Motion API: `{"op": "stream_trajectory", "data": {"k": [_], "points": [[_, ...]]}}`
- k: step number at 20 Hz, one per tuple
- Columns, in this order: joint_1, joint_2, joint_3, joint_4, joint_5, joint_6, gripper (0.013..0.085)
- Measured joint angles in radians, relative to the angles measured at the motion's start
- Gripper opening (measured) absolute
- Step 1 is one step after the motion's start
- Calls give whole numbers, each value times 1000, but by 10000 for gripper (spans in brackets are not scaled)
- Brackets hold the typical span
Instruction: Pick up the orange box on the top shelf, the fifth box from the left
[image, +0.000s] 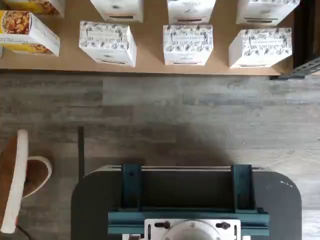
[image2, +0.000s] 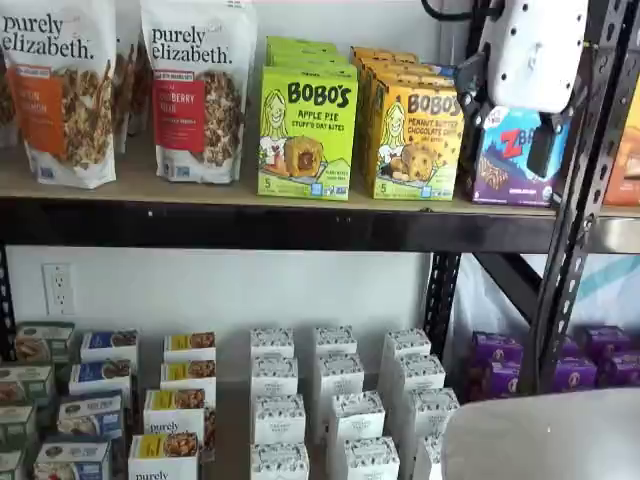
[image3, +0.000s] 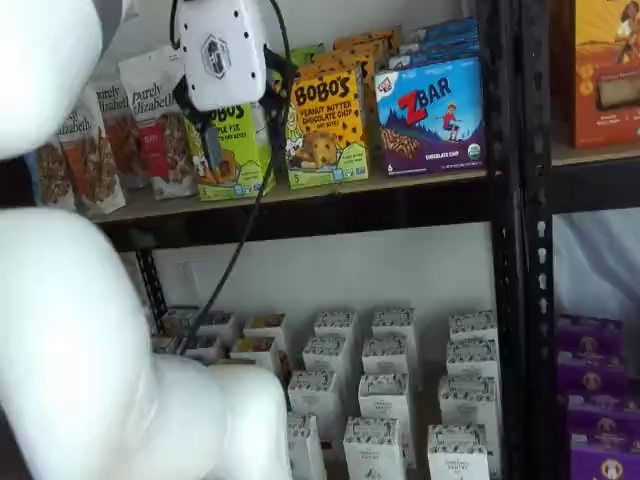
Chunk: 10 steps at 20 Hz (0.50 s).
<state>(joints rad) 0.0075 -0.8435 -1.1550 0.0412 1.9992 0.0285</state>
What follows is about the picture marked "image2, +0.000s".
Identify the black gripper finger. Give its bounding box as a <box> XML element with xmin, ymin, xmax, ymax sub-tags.
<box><xmin>527</xmin><ymin>110</ymin><xmax>571</xmax><ymax>177</ymax></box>
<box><xmin>457</xmin><ymin>52</ymin><xmax>497</xmax><ymax>119</ymax></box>

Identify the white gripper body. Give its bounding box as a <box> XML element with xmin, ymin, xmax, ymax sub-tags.
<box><xmin>485</xmin><ymin>0</ymin><xmax>590</xmax><ymax>114</ymax></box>

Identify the orange Bobo's peanut butter box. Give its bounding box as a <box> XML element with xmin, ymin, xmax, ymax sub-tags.
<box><xmin>370</xmin><ymin>74</ymin><xmax>461</xmax><ymax>201</ymax></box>
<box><xmin>349</xmin><ymin>46</ymin><xmax>419</xmax><ymax>62</ymax></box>
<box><xmin>357</xmin><ymin>54</ymin><xmax>427</xmax><ymax>71</ymax></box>
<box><xmin>364</xmin><ymin>63</ymin><xmax>444</xmax><ymax>89</ymax></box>

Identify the blue purple Zbar box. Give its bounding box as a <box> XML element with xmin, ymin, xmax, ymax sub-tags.
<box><xmin>471</xmin><ymin>102</ymin><xmax>567</xmax><ymax>205</ymax></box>
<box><xmin>423</xmin><ymin>62</ymin><xmax>460</xmax><ymax>81</ymax></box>

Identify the large orange snack box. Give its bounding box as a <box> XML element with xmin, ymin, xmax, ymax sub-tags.
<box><xmin>602</xmin><ymin>112</ymin><xmax>640</xmax><ymax>206</ymax></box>

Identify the wooden shelf board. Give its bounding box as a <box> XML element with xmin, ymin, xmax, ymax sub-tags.
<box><xmin>0</xmin><ymin>132</ymin><xmax>561</xmax><ymax>220</ymax></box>
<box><xmin>589</xmin><ymin>201</ymin><xmax>640</xmax><ymax>220</ymax></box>

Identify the green Bobo's apple pie box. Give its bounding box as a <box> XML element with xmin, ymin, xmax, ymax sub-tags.
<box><xmin>268</xmin><ymin>54</ymin><xmax>352</xmax><ymax>69</ymax></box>
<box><xmin>266</xmin><ymin>47</ymin><xmax>347</xmax><ymax>59</ymax></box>
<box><xmin>257</xmin><ymin>64</ymin><xmax>359</xmax><ymax>202</ymax></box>
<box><xmin>264</xmin><ymin>35</ymin><xmax>339</xmax><ymax>52</ymax></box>

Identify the purple snack box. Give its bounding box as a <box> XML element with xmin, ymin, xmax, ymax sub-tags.
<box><xmin>583</xmin><ymin>325</ymin><xmax>633</xmax><ymax>361</ymax></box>
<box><xmin>471</xmin><ymin>331</ymin><xmax>526</xmax><ymax>366</ymax></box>
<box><xmin>553</xmin><ymin>355</ymin><xmax>599</xmax><ymax>394</ymax></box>
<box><xmin>467</xmin><ymin>360</ymin><xmax>533</xmax><ymax>403</ymax></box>
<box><xmin>602</xmin><ymin>351</ymin><xmax>640</xmax><ymax>388</ymax></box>

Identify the white patterned pantry box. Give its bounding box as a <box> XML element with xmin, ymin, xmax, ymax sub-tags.
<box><xmin>414</xmin><ymin>433</ymin><xmax>445</xmax><ymax>480</ymax></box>
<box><xmin>313</xmin><ymin>327</ymin><xmax>358</xmax><ymax>357</ymax></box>
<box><xmin>249</xmin><ymin>328</ymin><xmax>296</xmax><ymax>359</ymax></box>
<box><xmin>328</xmin><ymin>391</ymin><xmax>387</xmax><ymax>444</ymax></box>
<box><xmin>253</xmin><ymin>394</ymin><xmax>307</xmax><ymax>446</ymax></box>
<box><xmin>317</xmin><ymin>353</ymin><xmax>366</xmax><ymax>401</ymax></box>
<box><xmin>249</xmin><ymin>442</ymin><xmax>310</xmax><ymax>480</ymax></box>
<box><xmin>250</xmin><ymin>355</ymin><xmax>300</xmax><ymax>399</ymax></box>
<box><xmin>382</xmin><ymin>328</ymin><xmax>433</xmax><ymax>362</ymax></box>
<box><xmin>407</xmin><ymin>387</ymin><xmax>461</xmax><ymax>437</ymax></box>
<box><xmin>342</xmin><ymin>437</ymin><xmax>401</xmax><ymax>480</ymax></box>
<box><xmin>394</xmin><ymin>353</ymin><xmax>447</xmax><ymax>394</ymax></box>

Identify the yellow white granola box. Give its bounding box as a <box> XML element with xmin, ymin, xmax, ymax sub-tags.
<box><xmin>159</xmin><ymin>359</ymin><xmax>217</xmax><ymax>394</ymax></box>
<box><xmin>128</xmin><ymin>433</ymin><xmax>202</xmax><ymax>480</ymax></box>
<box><xmin>143</xmin><ymin>388</ymin><xmax>208</xmax><ymax>437</ymax></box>
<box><xmin>163</xmin><ymin>331</ymin><xmax>217</xmax><ymax>363</ymax></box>

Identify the blue oatmeal box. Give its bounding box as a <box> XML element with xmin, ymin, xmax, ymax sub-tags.
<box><xmin>68</xmin><ymin>358</ymin><xmax>134</xmax><ymax>397</ymax></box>
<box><xmin>33</xmin><ymin>439</ymin><xmax>114</xmax><ymax>480</ymax></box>
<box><xmin>80</xmin><ymin>328</ymin><xmax>139</xmax><ymax>364</ymax></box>
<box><xmin>57</xmin><ymin>394</ymin><xmax>125</xmax><ymax>442</ymax></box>

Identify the green oatmeal box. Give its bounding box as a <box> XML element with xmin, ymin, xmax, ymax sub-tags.
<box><xmin>14</xmin><ymin>321</ymin><xmax>76</xmax><ymax>365</ymax></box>
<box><xmin>0</xmin><ymin>404</ymin><xmax>39</xmax><ymax>451</ymax></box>
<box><xmin>0</xmin><ymin>364</ymin><xmax>56</xmax><ymax>407</ymax></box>
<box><xmin>0</xmin><ymin>448</ymin><xmax>27</xmax><ymax>480</ymax></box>

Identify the black metal shelving rack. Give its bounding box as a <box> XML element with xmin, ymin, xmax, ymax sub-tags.
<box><xmin>0</xmin><ymin>0</ymin><xmax>621</xmax><ymax>396</ymax></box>
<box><xmin>569</xmin><ymin>0</ymin><xmax>640</xmax><ymax>351</ymax></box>

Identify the granola bag red label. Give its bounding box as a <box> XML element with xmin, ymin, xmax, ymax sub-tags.
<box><xmin>138</xmin><ymin>0</ymin><xmax>259</xmax><ymax>184</ymax></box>

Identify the white granola bag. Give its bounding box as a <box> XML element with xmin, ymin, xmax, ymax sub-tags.
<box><xmin>128</xmin><ymin>29</ymin><xmax>154</xmax><ymax>137</ymax></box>
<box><xmin>0</xmin><ymin>49</ymin><xmax>21</xmax><ymax>150</ymax></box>

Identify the granola bag orange label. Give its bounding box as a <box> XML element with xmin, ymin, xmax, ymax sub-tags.
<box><xmin>0</xmin><ymin>0</ymin><xmax>119</xmax><ymax>190</ymax></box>

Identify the black cable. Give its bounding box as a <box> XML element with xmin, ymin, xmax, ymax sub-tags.
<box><xmin>419</xmin><ymin>0</ymin><xmax>454</xmax><ymax>22</ymax></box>

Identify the white wall outlet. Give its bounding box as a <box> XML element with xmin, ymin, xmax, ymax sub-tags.
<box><xmin>41</xmin><ymin>262</ymin><xmax>77</xmax><ymax>316</ymax></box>

